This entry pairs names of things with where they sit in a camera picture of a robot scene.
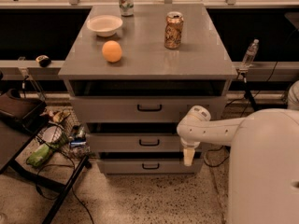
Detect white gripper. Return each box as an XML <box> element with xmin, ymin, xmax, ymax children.
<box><xmin>180</xmin><ymin>138</ymin><xmax>200</xmax><ymax>166</ymax></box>

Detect grey drawer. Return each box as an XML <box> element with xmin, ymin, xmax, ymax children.
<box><xmin>97</xmin><ymin>159</ymin><xmax>203</xmax><ymax>175</ymax></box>
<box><xmin>70</xmin><ymin>96</ymin><xmax>227</xmax><ymax>123</ymax></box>
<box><xmin>87</xmin><ymin>133</ymin><xmax>183</xmax><ymax>152</ymax></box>

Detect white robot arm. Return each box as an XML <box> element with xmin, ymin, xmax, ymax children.
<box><xmin>177</xmin><ymin>105</ymin><xmax>299</xmax><ymax>224</ymax></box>

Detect grey drawer cabinet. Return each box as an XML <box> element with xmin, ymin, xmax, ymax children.
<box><xmin>58</xmin><ymin>3</ymin><xmax>238</xmax><ymax>175</ymax></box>

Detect black tripod stand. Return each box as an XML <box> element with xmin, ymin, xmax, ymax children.
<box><xmin>240</xmin><ymin>72</ymin><xmax>258</xmax><ymax>111</ymax></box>

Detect clear plastic water bottle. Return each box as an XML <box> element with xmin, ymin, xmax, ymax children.
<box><xmin>239</xmin><ymin>39</ymin><xmax>259</xmax><ymax>71</ymax></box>

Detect orange fruit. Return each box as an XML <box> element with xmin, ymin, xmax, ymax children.
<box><xmin>102</xmin><ymin>40</ymin><xmax>122</xmax><ymax>63</ymax></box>

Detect gold soda can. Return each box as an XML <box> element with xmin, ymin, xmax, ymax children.
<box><xmin>164</xmin><ymin>11</ymin><xmax>184</xmax><ymax>49</ymax></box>

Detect green chip bag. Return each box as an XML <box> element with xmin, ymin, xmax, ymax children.
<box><xmin>26</xmin><ymin>143</ymin><xmax>54</xmax><ymax>168</ymax></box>

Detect white bowl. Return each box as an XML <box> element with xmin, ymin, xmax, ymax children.
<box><xmin>87</xmin><ymin>15</ymin><xmax>122</xmax><ymax>37</ymax></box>

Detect dark brown bag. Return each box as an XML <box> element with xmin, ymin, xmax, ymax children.
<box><xmin>0</xmin><ymin>89</ymin><xmax>46</xmax><ymax>133</ymax></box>

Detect white green soda can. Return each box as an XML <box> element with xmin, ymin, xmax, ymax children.
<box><xmin>119</xmin><ymin>0</ymin><xmax>134</xmax><ymax>17</ymax></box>

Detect black side table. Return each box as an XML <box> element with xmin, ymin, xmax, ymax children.
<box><xmin>0</xmin><ymin>117</ymin><xmax>91</xmax><ymax>224</ymax></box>

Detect black floor cable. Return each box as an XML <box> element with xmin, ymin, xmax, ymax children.
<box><xmin>35</xmin><ymin>152</ymin><xmax>95</xmax><ymax>224</ymax></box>

